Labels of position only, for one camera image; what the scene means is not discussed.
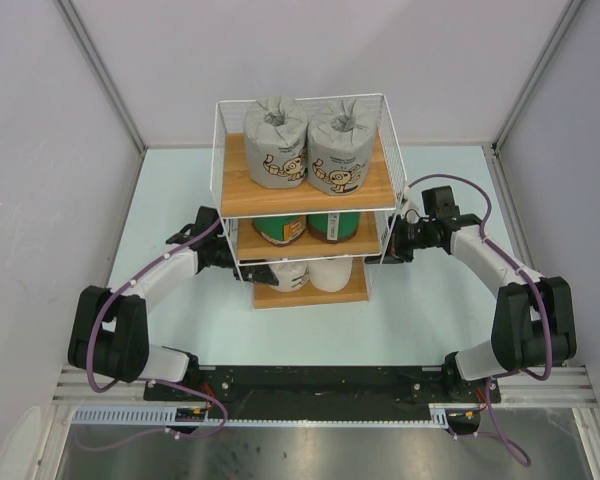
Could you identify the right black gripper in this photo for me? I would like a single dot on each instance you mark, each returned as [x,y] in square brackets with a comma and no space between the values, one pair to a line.
[401,252]

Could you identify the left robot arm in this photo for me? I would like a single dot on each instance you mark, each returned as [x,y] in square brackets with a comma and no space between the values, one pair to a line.
[110,334]

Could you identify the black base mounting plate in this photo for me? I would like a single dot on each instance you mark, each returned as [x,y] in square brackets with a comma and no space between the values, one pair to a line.
[328,394]

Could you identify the grey roll back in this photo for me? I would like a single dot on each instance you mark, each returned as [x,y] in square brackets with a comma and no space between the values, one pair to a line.
[275,131]

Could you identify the grey roll front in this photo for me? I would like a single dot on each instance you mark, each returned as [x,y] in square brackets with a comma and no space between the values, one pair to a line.
[340,140]

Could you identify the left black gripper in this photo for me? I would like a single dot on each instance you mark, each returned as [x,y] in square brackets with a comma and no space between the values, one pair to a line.
[256,273]

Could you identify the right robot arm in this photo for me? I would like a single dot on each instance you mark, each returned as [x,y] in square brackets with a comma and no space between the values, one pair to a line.
[533,325]

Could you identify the unwrapped white paper roll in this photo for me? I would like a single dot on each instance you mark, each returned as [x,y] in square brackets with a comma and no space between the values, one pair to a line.
[330,275]

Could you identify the white wire wooden shelf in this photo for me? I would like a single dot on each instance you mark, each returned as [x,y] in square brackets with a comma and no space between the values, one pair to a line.
[239,200]

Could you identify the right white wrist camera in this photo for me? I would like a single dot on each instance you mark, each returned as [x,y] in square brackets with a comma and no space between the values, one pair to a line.
[407,209]

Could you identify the grey roll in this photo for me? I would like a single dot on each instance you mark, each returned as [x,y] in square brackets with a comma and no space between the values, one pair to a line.
[340,140]
[275,131]

